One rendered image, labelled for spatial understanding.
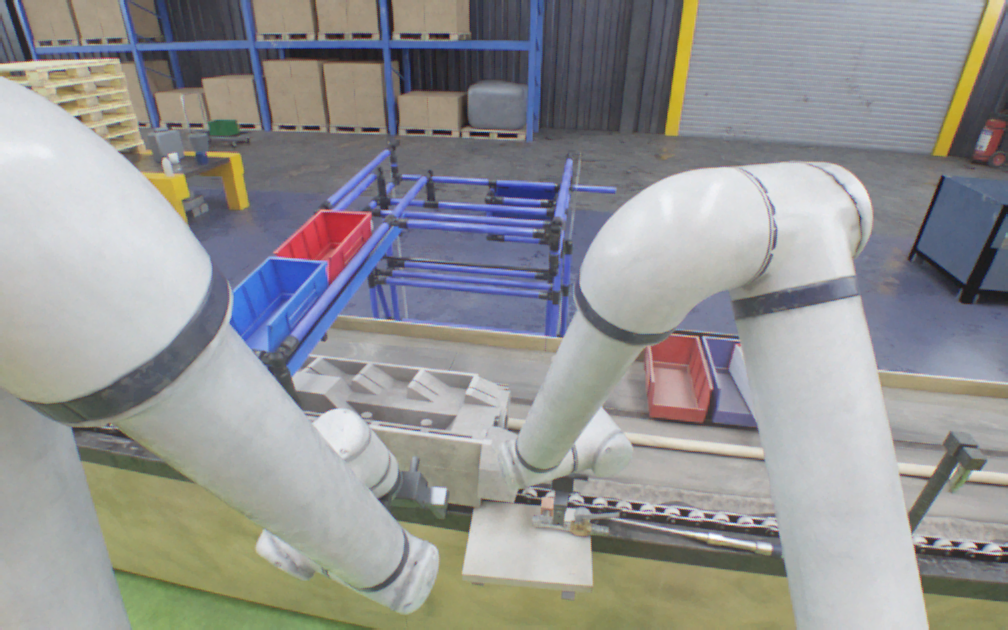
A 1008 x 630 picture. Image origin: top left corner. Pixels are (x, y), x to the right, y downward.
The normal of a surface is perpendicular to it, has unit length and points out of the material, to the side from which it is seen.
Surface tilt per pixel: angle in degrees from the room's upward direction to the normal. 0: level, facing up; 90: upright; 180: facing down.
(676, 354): 88
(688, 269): 89
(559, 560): 0
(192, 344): 91
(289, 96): 90
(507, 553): 0
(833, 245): 54
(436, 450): 80
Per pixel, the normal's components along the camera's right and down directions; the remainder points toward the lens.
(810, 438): -0.65, 0.07
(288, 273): -0.17, 0.55
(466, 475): -0.16, 0.33
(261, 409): 0.98, 0.04
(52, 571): 0.91, 0.22
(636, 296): -0.40, 0.57
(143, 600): 0.01, -0.87
